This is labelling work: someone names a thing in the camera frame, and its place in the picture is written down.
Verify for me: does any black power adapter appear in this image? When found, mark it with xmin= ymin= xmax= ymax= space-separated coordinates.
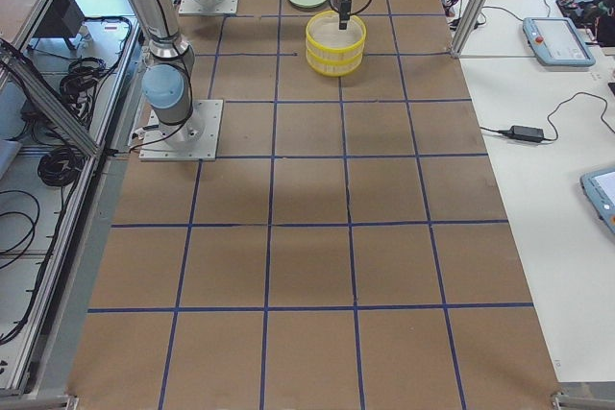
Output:
xmin=498 ymin=125 xmax=546 ymax=143

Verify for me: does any rear grey mounting plate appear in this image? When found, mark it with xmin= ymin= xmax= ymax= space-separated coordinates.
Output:
xmin=179 ymin=0 xmax=238 ymax=16

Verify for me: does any yellow bottom steamer layer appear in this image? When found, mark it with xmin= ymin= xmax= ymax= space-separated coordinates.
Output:
xmin=306 ymin=50 xmax=363 ymax=77

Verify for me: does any yellow steamer layer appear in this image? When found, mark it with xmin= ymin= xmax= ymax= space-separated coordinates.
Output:
xmin=306 ymin=11 xmax=367 ymax=60
xmin=306 ymin=50 xmax=363 ymax=77

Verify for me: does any yellow top steamer layer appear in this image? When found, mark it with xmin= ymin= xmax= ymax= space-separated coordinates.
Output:
xmin=306 ymin=11 xmax=367 ymax=60

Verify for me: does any blue teach pendant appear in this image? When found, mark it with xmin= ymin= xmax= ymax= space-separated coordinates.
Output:
xmin=522 ymin=17 xmax=596 ymax=67
xmin=579 ymin=167 xmax=614 ymax=233

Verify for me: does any aluminium frame rail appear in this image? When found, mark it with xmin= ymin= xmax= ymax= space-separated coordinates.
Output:
xmin=1 ymin=38 xmax=101 ymax=157

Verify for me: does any coiled black cable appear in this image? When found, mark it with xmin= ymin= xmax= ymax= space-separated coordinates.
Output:
xmin=37 ymin=146 xmax=81 ymax=188

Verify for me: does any black adapter cable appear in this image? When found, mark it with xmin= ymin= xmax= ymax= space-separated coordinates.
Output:
xmin=480 ymin=91 xmax=615 ymax=144

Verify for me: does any brown gridded table mat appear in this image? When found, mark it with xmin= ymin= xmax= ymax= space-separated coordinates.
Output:
xmin=68 ymin=0 xmax=557 ymax=409

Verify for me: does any white mesh steamer liner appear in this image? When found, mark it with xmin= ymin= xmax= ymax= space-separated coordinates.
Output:
xmin=311 ymin=15 xmax=362 ymax=48

